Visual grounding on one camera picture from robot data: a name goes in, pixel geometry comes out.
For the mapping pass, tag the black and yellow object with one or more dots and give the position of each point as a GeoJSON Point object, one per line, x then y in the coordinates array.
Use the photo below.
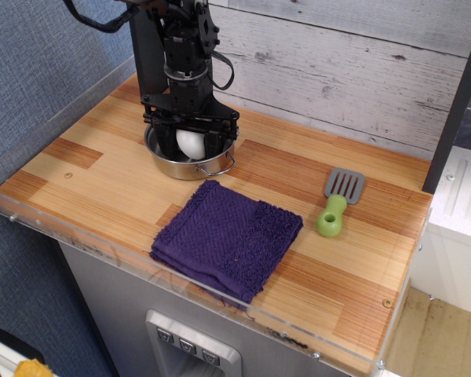
{"type": "Point", "coordinates": [17, 358]}

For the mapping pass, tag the white egg-shaped cup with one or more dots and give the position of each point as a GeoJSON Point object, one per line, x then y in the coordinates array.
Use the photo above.
{"type": "Point", "coordinates": [191, 144]}

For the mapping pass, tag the black right shelf post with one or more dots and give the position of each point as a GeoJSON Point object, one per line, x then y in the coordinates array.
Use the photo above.
{"type": "Point", "coordinates": [450, 130]}

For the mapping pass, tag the white toy sink counter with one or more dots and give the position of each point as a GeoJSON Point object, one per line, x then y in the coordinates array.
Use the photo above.
{"type": "Point", "coordinates": [441, 266]}

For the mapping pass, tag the silver dispenser button panel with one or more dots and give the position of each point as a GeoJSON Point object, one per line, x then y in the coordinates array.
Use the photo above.
{"type": "Point", "coordinates": [183, 351]}

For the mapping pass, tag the grey toy fridge cabinet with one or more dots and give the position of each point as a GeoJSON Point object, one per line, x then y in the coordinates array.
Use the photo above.
{"type": "Point", "coordinates": [119, 301]}

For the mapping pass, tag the green handled grey spatula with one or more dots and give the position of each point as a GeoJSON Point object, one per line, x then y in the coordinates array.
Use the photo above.
{"type": "Point", "coordinates": [343, 188]}

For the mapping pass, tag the small steel pot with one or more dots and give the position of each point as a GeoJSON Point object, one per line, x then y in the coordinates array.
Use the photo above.
{"type": "Point", "coordinates": [183, 168]}

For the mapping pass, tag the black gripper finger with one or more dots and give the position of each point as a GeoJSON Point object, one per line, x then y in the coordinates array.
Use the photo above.
{"type": "Point", "coordinates": [214, 143]}
{"type": "Point", "coordinates": [167, 141]}

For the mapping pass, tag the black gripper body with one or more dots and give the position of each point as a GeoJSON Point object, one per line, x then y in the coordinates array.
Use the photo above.
{"type": "Point", "coordinates": [191, 106]}

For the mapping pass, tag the purple folded towel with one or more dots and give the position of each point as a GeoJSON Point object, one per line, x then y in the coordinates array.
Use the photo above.
{"type": "Point", "coordinates": [227, 241]}

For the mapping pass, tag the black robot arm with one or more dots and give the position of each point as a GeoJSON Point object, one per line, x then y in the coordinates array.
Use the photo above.
{"type": "Point", "coordinates": [174, 44]}

